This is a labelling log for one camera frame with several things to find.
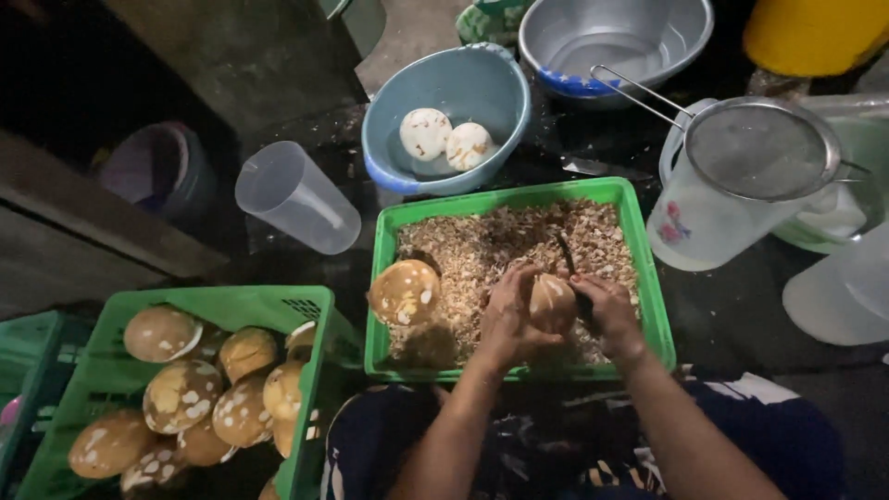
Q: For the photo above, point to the person's right hand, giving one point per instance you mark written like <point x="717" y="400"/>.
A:
<point x="615" y="312"/>

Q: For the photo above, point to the person's left hand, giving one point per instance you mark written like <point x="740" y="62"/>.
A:
<point x="503" y="326"/>

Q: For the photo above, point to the person's right fingers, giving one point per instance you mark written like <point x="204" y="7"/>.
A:
<point x="585" y="286"/>

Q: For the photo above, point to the dark small knife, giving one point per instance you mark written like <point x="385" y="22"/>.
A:
<point x="568" y="260"/>

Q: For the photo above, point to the partly peeled brown coconut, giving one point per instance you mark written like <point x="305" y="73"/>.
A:
<point x="552" y="304"/>

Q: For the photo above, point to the heap of coconut shavings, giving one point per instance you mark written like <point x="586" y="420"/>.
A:
<point x="486" y="243"/>

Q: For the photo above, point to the steel kitchen knife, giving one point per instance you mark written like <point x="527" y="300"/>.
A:
<point x="601" y="167"/>

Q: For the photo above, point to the white flower-print plastic jug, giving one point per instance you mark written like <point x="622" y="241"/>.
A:
<point x="701" y="222"/>

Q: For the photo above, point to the person's dark patterned clothing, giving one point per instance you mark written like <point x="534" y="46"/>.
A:
<point x="569" y="444"/>

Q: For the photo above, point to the brown white-spotted coconut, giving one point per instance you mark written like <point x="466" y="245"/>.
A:
<point x="404" y="292"/>

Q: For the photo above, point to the peeled white coconut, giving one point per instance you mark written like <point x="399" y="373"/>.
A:
<point x="469" y="146"/>
<point x="425" y="133"/>

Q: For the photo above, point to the green plastic tray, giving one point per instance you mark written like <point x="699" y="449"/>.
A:
<point x="389" y="243"/>

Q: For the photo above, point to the metal mesh strainer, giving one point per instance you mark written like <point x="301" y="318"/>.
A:
<point x="760" y="149"/>

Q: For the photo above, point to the blue plastic basin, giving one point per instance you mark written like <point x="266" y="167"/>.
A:
<point x="465" y="83"/>

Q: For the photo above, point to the metal basin with blue patch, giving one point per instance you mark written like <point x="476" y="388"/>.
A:
<point x="611" y="35"/>

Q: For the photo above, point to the plain white plastic jug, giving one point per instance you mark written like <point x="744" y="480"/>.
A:
<point x="844" y="291"/>

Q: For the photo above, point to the green patterned cloth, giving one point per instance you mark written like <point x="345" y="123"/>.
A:
<point x="490" y="21"/>

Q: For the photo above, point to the clear plastic pitcher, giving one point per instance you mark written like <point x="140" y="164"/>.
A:
<point x="298" y="198"/>

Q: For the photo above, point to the pale green plastic basin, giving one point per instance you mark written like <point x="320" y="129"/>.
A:
<point x="865" y="153"/>

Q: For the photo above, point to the yellow plastic container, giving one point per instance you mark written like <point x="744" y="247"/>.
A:
<point x="812" y="35"/>

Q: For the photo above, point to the grey metal container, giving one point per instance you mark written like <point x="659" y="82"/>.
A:
<point x="361" y="21"/>

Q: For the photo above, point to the pile of brown unpeeled coconuts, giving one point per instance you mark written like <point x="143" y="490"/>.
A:
<point x="184" y="396"/>

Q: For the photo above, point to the purple plastic bucket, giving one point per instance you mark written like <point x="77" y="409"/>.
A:
<point x="156" y="170"/>

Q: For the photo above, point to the green plastic crate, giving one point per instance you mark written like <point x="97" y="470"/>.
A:
<point x="118" y="375"/>

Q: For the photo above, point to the teal plastic crate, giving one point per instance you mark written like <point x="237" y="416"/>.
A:
<point x="31" y="361"/>

